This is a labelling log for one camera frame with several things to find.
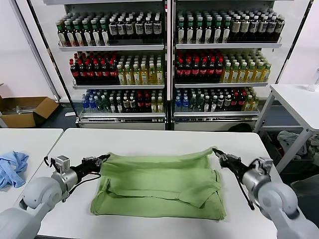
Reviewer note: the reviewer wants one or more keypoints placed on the silver metal parts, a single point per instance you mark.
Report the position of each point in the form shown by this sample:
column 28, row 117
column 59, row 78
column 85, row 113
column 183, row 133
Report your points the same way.
column 22, row 109

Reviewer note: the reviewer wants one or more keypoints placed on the small blue water bottle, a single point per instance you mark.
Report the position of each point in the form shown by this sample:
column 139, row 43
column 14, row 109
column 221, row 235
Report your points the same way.
column 186, row 104
column 86, row 105
column 178, row 104
column 92, row 106

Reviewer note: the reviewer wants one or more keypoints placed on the grey clothing pile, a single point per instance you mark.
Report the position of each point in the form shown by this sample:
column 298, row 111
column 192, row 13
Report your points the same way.
column 286, row 142

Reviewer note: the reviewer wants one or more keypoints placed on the clear plastic container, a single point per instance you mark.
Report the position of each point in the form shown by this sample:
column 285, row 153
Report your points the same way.
column 313, row 87

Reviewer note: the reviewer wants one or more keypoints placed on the open brown cardboard box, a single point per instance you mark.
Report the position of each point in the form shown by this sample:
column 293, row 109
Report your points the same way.
column 17, row 120

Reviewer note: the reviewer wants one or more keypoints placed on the black bag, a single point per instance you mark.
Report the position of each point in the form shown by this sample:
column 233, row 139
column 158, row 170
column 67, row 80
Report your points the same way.
column 239, row 127

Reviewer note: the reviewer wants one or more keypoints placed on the dark bottle beige label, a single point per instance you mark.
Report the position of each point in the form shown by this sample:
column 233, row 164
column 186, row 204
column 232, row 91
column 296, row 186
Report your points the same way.
column 245, row 28
column 235, row 28

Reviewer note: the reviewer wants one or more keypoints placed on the black plastic crate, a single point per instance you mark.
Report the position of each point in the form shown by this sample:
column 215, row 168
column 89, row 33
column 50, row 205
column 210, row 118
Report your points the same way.
column 271, row 149

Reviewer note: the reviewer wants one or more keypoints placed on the green cap tea bottle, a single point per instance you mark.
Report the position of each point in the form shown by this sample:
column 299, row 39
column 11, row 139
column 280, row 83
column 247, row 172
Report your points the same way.
column 208, row 32
column 96, row 35
column 190, row 32
column 61, row 35
column 70, row 35
column 199, row 32
column 217, row 32
column 87, row 35
column 226, row 32
column 105, row 35
column 181, row 32
column 79, row 35

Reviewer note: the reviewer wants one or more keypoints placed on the light green t-shirt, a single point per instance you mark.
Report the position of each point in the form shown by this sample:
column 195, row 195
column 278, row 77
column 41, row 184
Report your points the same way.
column 154, row 179

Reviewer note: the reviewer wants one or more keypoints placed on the small red cap cola bottle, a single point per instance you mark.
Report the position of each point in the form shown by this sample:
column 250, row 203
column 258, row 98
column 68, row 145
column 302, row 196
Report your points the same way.
column 140, row 104
column 147, row 104
column 241, row 102
column 234, row 102

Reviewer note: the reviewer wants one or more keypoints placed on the dark bottle blue white label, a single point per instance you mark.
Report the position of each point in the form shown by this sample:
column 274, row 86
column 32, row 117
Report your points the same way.
column 262, row 27
column 113, row 31
column 148, row 30
column 271, row 27
column 254, row 27
column 130, row 30
column 280, row 26
column 139, row 30
column 157, row 29
column 122, row 30

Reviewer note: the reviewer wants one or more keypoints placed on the small white label bottle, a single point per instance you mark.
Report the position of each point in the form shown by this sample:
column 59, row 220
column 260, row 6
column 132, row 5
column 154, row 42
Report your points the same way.
column 112, row 107
column 207, row 105
column 213, row 105
column 119, row 107

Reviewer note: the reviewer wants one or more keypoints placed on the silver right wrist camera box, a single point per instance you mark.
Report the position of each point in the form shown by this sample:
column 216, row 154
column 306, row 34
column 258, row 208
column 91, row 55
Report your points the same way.
column 261, row 165

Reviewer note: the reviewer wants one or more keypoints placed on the dark clothing pile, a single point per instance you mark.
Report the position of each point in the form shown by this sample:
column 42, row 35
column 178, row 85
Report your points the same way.
column 314, row 149

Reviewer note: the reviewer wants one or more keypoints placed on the crumpled light blue cloth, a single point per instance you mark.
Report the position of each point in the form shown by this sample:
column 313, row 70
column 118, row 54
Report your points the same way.
column 12, row 169

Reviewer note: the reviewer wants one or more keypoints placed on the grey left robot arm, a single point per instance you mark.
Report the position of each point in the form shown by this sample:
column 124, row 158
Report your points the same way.
column 37, row 194

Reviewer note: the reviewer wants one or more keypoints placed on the glass cooler door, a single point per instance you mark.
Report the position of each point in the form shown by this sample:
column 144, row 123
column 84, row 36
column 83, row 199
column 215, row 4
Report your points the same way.
column 38, row 37
column 294, row 42

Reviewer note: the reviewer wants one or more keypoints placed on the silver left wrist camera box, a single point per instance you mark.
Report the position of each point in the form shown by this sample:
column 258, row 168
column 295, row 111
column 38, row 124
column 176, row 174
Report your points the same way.
column 61, row 164

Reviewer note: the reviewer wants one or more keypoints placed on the white paper scrap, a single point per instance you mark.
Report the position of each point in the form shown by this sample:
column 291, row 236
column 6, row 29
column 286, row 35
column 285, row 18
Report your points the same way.
column 69, row 114

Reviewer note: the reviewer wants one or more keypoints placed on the white side table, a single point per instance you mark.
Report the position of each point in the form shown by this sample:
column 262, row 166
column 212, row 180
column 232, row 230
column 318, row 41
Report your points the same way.
column 294, row 104

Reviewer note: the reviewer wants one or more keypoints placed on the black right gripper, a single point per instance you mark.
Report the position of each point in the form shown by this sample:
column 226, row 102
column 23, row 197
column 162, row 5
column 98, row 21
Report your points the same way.
column 234, row 165

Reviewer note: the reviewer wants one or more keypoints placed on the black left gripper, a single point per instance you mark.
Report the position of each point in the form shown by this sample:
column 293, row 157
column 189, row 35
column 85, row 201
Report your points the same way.
column 87, row 169

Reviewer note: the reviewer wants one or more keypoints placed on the small dark tea bottle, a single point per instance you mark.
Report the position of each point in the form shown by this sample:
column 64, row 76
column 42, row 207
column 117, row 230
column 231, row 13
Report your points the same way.
column 227, row 103
column 133, row 105
column 220, row 103
column 126, row 105

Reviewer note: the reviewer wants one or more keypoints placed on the small yellow juice bottle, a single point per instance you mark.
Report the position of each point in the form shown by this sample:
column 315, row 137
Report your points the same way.
column 255, row 105
column 160, row 107
column 248, row 105
column 154, row 107

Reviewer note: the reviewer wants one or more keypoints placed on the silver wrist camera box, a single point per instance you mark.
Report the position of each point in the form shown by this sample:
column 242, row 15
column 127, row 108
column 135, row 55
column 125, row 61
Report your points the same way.
column 261, row 165
column 61, row 164

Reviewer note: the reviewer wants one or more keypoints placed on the beverage display shelf unit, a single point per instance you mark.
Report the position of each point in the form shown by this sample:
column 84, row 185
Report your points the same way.
column 112, row 48
column 224, row 46

